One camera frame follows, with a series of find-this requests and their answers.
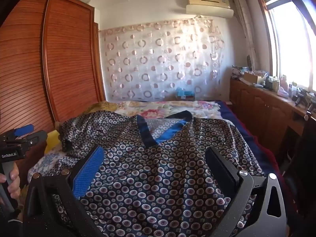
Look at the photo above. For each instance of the person's left hand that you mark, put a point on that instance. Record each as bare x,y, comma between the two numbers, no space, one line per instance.
14,180

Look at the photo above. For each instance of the yellow cloth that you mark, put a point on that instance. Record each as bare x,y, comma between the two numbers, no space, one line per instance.
53,140

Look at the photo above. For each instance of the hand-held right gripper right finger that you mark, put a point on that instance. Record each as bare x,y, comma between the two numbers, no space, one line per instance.
222,167

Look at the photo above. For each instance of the pink plastic bag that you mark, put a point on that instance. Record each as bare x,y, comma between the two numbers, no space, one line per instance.
283,87

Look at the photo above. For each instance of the white air conditioner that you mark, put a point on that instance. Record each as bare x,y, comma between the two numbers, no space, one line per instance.
209,11

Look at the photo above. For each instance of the navy blanket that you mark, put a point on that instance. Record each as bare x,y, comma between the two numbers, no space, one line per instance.
229,113

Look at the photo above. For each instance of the pile of papers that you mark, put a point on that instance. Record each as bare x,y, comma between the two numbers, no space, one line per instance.
238,72

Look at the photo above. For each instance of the black device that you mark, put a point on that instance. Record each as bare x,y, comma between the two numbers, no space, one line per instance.
302,96

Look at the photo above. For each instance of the wooden slatted wardrobe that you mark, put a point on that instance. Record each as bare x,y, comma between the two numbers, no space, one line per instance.
69,61

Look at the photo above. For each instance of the window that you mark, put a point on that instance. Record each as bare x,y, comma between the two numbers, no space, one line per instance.
291,54

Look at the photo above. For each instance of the sheer circle pattern curtain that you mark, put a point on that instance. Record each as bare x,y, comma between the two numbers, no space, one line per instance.
160,61

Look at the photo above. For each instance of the wooden cabinet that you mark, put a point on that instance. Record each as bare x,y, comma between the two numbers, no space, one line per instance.
259,108

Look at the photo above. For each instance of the floral bedspread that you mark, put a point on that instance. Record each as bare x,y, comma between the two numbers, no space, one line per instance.
167,108

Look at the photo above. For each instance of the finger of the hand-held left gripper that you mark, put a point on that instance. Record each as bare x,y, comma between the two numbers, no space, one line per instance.
37,137
23,130

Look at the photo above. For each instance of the teal box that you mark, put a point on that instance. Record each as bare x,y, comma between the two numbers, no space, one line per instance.
184,94

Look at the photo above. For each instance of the white window curtain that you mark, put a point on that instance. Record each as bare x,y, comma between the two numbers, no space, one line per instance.
244,24

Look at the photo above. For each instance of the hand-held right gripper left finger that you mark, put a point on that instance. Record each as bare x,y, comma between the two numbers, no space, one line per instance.
87,170

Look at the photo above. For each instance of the tan knitted cloth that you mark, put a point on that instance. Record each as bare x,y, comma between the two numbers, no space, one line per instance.
103,106

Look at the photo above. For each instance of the dark chair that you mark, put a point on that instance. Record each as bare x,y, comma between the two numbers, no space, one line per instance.
303,165

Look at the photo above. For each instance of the cardboard box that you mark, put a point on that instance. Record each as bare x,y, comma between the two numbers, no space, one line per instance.
251,77

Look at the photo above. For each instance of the navy medallion print shirt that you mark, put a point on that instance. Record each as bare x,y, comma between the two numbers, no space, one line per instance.
153,177

